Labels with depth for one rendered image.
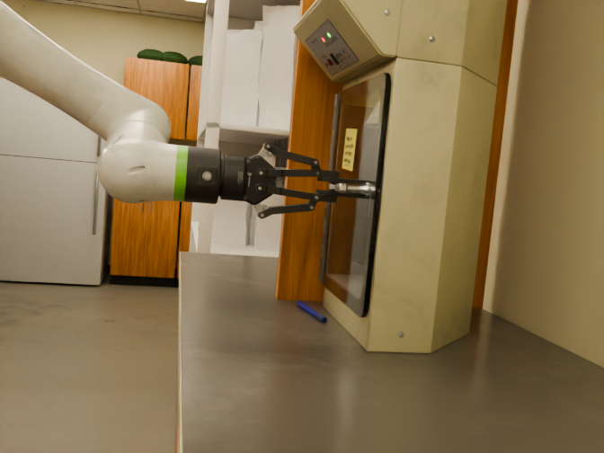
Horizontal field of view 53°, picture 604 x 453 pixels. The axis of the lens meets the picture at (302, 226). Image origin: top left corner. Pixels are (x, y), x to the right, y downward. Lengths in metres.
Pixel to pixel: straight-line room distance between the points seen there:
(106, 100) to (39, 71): 0.11
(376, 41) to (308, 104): 0.38
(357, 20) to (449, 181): 0.29
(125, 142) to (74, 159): 4.88
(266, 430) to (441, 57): 0.63
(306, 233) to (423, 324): 0.41
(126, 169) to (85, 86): 0.17
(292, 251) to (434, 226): 0.42
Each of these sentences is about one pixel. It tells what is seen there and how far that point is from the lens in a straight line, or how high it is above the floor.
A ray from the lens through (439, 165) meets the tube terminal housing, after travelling 1.01.
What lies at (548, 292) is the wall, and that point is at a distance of 1.35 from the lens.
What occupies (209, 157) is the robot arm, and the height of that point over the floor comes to 1.23.
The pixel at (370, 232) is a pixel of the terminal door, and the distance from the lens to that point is 0.99.
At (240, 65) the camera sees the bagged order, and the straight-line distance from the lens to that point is 2.36.
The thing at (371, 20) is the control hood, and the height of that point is 1.46.
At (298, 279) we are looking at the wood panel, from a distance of 1.35.
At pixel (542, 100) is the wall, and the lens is 1.43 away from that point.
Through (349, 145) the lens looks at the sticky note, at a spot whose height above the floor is 1.28.
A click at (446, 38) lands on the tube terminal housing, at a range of 1.03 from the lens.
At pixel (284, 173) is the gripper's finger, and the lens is 1.04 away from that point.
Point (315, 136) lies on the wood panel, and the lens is 1.33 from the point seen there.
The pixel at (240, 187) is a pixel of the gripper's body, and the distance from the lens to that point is 1.01.
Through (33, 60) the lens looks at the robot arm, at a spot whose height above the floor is 1.36.
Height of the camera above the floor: 1.22
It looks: 5 degrees down
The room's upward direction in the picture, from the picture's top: 5 degrees clockwise
